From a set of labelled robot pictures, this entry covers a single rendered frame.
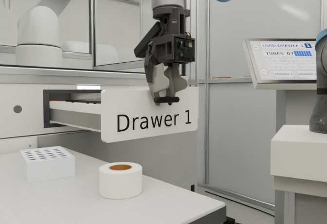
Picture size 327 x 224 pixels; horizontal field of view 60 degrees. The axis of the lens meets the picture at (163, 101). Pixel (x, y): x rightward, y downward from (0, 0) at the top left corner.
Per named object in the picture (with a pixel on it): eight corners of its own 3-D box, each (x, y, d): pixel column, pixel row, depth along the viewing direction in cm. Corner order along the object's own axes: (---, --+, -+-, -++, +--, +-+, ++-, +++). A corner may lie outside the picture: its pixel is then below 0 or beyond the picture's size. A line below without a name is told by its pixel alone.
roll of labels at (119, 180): (145, 197, 44) (145, 171, 44) (99, 201, 42) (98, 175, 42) (138, 183, 51) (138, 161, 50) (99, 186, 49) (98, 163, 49)
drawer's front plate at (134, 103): (197, 129, 78) (197, 90, 77) (105, 143, 58) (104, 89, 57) (192, 129, 79) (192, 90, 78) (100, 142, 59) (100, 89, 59)
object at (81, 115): (189, 124, 78) (189, 102, 77) (107, 134, 60) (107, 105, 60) (110, 115, 107) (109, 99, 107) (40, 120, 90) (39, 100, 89)
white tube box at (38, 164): (75, 176, 55) (74, 156, 55) (27, 183, 50) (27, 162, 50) (60, 162, 65) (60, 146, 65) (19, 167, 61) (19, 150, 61)
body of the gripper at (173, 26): (171, 62, 58) (172, 3, 58) (145, 65, 65) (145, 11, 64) (195, 64, 63) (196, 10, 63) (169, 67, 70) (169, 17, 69)
